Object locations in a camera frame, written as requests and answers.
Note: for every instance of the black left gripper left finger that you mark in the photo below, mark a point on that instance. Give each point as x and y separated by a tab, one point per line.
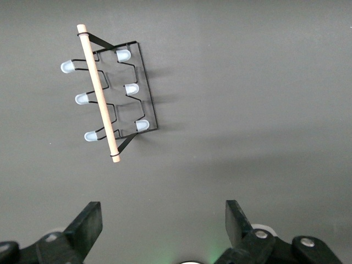
82	233

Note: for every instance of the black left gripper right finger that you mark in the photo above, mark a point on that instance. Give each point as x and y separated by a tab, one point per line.
247	247

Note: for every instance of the dark grey table cover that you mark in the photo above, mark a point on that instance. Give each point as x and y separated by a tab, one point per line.
233	110

